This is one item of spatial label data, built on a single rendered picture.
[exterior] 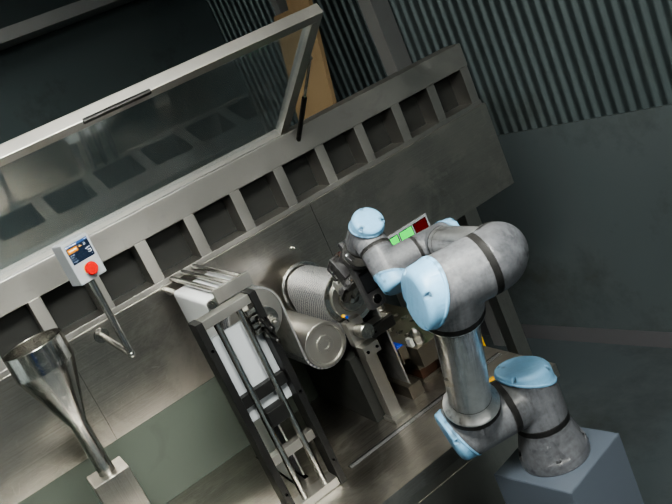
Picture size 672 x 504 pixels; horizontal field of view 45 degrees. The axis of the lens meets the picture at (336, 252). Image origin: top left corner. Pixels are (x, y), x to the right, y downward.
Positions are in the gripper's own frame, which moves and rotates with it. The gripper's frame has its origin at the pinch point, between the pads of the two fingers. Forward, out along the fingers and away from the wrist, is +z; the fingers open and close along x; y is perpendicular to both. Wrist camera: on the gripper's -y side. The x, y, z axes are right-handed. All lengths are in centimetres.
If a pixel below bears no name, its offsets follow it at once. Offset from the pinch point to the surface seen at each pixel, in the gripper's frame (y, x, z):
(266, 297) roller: 11.4, 18.4, -3.4
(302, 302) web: 12.3, 4.2, 16.4
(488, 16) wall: 87, -155, 48
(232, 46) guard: 50, 3, -47
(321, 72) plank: 136, -112, 104
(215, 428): 4, 38, 44
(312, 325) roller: 1.5, 10.5, 5.0
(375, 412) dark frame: -22.7, 5.3, 23.4
